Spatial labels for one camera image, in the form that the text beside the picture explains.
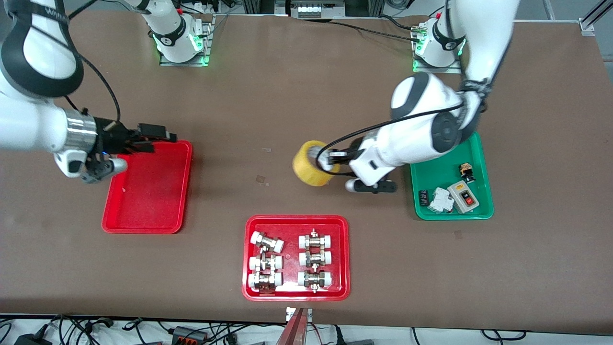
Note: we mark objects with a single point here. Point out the grey switch box red button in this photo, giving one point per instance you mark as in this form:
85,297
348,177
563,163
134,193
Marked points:
463,197

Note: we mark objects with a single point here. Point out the brown table mat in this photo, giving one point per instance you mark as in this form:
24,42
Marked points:
306,96

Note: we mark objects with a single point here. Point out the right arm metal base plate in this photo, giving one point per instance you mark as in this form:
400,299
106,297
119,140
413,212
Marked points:
207,48

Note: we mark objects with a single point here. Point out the white metal pipe fitting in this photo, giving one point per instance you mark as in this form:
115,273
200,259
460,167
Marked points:
315,258
266,263
266,242
265,280
315,240
314,279

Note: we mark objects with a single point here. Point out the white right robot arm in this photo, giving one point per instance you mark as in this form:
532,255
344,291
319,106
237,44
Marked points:
38,48

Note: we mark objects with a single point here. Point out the yellow tape roll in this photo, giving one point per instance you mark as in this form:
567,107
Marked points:
304,167

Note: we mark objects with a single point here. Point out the white circuit breaker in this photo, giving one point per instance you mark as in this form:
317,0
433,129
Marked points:
440,201

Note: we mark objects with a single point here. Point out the aluminium corner strut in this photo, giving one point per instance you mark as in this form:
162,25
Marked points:
594,19

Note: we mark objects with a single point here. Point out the black power adapter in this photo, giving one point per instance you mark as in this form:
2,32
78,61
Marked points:
33,339

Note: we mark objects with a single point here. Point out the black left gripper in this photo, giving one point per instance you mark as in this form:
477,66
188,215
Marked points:
353,148

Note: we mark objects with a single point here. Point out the green plastic tray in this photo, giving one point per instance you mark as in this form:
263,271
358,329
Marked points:
440,179

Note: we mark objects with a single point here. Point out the empty red plastic tray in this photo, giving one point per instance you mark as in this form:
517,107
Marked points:
148,191

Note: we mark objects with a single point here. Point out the small black electronic component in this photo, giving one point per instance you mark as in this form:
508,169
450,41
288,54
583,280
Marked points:
423,198

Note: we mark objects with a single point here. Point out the red tray holding fittings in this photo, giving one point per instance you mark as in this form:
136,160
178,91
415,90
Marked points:
291,239

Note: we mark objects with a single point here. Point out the black yellow push button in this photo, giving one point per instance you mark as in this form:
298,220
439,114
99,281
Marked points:
467,172

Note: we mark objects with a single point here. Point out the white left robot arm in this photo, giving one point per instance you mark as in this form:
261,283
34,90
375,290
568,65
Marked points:
416,134

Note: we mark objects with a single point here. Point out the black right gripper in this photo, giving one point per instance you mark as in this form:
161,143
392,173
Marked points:
111,136

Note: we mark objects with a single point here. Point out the silver metal bracket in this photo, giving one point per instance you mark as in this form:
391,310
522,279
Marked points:
309,315

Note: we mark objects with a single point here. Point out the grey power strip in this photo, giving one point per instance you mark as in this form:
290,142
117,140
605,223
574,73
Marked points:
320,10

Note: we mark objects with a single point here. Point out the red metal beam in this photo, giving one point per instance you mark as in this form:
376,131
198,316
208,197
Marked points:
293,330

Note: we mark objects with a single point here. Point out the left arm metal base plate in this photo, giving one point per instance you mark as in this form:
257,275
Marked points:
436,70

